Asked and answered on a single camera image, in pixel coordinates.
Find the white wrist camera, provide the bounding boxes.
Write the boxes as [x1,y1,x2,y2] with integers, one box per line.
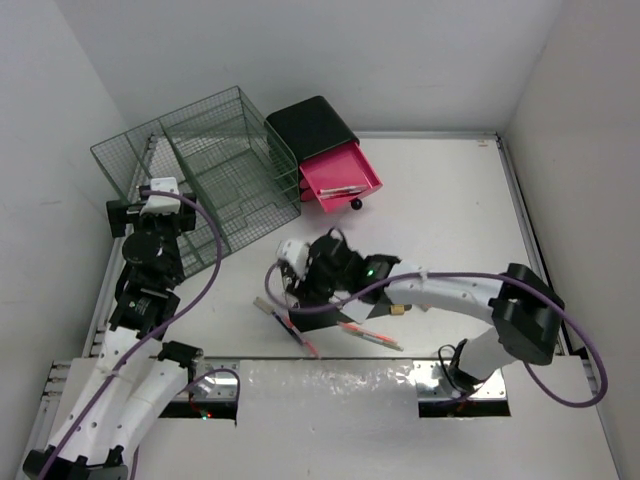
[276,239,310,278]
[140,177,181,215]

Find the green wire mesh organizer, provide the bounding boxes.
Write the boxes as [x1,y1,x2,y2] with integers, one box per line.
[90,86,301,276]

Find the orange pen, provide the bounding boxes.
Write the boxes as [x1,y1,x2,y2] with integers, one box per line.
[338,322,403,351]

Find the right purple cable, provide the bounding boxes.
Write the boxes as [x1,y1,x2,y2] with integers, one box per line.
[264,262,609,406]

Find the pink top drawer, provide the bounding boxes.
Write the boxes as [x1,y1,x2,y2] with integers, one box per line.
[299,143,383,213]

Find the black clipboard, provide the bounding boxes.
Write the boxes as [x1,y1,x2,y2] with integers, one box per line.
[276,261,391,332]

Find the pink white pen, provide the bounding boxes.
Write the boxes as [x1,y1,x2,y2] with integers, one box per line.
[318,185,368,198]

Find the beige eraser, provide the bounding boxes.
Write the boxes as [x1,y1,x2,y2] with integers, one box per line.
[253,297,275,315]

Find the black drawer cabinet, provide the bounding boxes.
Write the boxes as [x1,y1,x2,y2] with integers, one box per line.
[264,95,360,165]

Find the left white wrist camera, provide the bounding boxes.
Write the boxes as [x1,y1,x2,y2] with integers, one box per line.
[140,177,181,215]

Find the purple cable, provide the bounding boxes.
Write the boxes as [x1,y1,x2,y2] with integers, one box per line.
[37,190,244,480]
[264,262,609,406]

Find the small brown cube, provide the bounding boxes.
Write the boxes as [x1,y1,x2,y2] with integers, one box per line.
[389,304,411,316]

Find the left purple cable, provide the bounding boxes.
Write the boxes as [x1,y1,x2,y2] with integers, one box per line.
[37,190,244,480]

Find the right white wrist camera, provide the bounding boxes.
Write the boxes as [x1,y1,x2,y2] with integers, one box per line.
[276,239,310,278]

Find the pink bottom drawer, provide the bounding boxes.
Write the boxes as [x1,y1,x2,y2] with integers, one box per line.
[300,190,317,203]

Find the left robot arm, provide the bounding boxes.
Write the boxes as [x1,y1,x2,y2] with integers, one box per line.
[23,192,206,479]

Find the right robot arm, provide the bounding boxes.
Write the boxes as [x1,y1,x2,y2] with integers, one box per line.
[277,232,564,396]

